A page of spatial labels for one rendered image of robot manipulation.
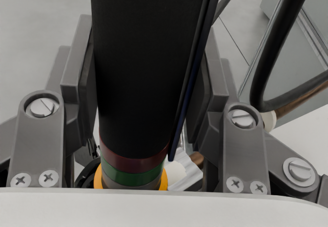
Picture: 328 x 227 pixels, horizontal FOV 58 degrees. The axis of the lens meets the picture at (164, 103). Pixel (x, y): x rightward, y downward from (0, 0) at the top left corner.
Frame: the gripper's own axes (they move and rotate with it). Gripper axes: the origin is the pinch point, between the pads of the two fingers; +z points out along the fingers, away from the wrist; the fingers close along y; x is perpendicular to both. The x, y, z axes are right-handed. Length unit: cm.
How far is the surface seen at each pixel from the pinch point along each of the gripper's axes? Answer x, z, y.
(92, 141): -37.3, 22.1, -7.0
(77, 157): -57, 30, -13
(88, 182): -32.2, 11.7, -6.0
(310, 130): -31.4, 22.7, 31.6
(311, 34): -55, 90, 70
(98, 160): -30.4, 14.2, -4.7
